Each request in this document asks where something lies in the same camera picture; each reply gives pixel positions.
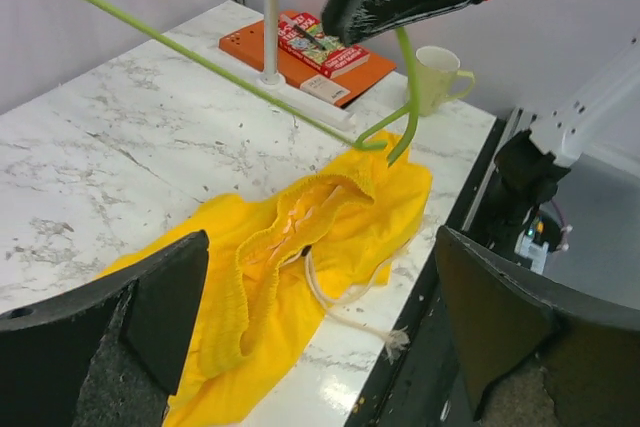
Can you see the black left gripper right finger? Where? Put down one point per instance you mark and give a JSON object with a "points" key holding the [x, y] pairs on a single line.
{"points": [[534, 352]]}

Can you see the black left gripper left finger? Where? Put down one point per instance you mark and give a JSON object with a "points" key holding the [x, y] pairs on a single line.
{"points": [[110, 352]]}

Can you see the yellow shorts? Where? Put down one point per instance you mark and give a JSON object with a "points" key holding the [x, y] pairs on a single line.
{"points": [[278, 267]]}

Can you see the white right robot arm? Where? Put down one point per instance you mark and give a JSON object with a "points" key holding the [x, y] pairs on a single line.
{"points": [[530, 165]]}

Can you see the pale yellow mug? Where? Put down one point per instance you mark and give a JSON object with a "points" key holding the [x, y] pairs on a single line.
{"points": [[440, 78]]}

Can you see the red storey treehouse book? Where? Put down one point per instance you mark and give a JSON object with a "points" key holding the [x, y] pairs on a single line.
{"points": [[302, 36]]}

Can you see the silver clothes rack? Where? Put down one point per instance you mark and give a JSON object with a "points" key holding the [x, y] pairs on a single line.
{"points": [[275, 83]]}

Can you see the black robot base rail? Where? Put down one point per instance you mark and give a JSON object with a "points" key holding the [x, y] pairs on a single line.
{"points": [[415, 390]]}

